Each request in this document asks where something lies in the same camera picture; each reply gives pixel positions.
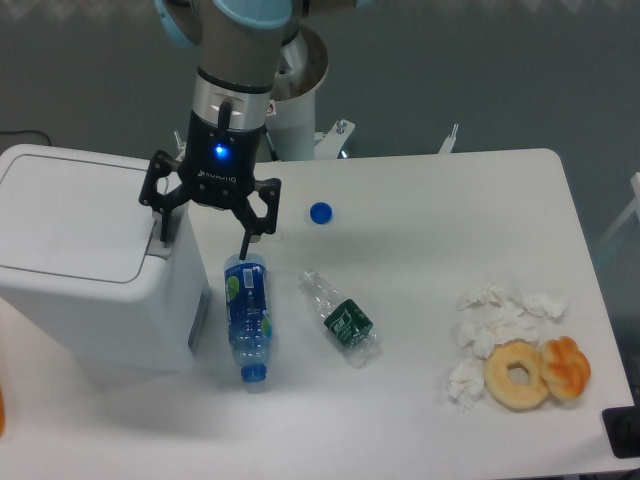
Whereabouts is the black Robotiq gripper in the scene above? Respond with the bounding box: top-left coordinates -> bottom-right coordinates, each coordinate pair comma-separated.
138,107 -> 282,262

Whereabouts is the large crumpled white tissue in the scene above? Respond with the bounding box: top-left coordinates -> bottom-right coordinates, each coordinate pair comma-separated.
455,283 -> 570,359

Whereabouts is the orange object at left edge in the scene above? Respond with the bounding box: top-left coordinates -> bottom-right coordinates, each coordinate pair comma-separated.
0,387 -> 7,437

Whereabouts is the orange glazed twisted bun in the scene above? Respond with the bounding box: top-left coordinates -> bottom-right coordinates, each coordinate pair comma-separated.
540,336 -> 591,401

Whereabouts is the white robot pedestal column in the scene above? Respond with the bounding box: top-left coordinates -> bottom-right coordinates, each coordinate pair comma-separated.
266,25 -> 328,161

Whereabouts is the plain ring doughnut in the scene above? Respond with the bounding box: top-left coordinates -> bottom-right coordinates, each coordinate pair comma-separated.
483,341 -> 549,411

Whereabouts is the black cable on floor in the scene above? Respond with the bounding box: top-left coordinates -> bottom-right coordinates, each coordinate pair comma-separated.
0,129 -> 51,147

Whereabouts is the small crumpled white tissue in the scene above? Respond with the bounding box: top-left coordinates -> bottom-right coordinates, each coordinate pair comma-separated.
446,358 -> 485,411

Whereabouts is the black device at edge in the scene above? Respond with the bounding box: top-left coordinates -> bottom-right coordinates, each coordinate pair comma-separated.
602,406 -> 639,459

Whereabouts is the clear bottle green label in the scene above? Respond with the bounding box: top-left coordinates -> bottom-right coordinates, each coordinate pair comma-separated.
299,269 -> 380,368

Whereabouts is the white frame at right edge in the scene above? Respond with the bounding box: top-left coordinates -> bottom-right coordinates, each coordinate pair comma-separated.
592,172 -> 639,269

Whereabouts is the black cable on pedestal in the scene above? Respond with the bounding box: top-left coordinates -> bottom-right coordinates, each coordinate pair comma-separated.
262,127 -> 280,162

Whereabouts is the white push-lid trash can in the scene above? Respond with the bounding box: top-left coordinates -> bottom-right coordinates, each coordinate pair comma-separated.
1,145 -> 210,371

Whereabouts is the blue plastic bottle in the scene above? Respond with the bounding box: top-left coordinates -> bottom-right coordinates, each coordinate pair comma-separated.
224,253 -> 273,384

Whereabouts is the blue bottle cap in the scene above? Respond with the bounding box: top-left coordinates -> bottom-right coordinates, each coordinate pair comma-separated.
309,201 -> 333,225

